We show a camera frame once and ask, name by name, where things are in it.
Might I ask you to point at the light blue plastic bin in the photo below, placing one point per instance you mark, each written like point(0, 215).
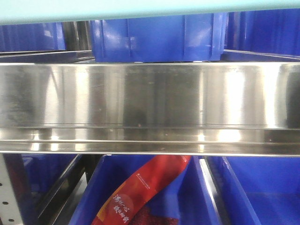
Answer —
point(44, 11)

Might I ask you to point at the dark blue bin upper centre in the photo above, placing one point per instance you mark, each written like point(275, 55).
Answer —
point(199, 37)

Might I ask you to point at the dark blue bin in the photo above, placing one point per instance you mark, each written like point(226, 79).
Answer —
point(32, 37)
point(259, 190)
point(265, 31)
point(186, 201)
point(199, 37)
point(44, 169)

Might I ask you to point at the dark blue bin lower centre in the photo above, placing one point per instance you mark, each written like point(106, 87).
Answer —
point(186, 201)

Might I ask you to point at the dark blue bin lower left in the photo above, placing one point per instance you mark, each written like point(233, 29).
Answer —
point(44, 169)

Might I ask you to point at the dark blue bin upper left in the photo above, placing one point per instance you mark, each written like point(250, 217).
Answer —
point(32, 37)

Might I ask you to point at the dark blue bin lower right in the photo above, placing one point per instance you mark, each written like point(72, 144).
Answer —
point(259, 190)

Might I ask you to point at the dark blue bin upper right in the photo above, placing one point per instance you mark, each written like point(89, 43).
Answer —
point(265, 31)

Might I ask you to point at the stainless steel shelf beam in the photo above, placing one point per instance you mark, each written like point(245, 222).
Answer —
point(238, 109)

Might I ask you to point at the red snack bag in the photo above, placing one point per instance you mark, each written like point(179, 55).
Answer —
point(146, 182)

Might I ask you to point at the steel divider rail lower right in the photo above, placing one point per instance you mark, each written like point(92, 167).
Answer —
point(215, 197)

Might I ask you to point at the steel divider rail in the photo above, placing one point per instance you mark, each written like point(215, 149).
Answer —
point(54, 201)
point(215, 197)

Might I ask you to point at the steel divider rail lower left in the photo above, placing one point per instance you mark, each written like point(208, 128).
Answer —
point(54, 201)

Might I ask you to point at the white perforated rack post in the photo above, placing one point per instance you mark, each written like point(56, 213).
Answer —
point(10, 213)

